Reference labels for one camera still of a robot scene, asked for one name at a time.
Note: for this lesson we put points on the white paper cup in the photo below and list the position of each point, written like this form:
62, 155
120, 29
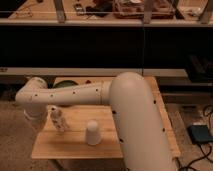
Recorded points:
92, 135

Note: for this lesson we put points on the long wooden shelf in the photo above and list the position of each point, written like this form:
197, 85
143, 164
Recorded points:
191, 13

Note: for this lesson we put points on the black remote on shelf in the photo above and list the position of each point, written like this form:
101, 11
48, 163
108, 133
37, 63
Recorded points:
79, 9

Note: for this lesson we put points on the red tray on shelf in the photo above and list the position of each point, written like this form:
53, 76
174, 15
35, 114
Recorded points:
161, 9

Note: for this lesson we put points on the green bowl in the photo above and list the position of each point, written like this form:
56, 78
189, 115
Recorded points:
65, 83

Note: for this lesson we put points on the black foot pedal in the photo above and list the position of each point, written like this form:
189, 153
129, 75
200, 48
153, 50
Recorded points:
199, 134

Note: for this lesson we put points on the wooden table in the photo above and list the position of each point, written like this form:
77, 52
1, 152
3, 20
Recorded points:
51, 144

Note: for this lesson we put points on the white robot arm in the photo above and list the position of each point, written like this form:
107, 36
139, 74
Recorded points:
140, 130

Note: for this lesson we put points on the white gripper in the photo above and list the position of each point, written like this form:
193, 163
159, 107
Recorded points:
36, 118

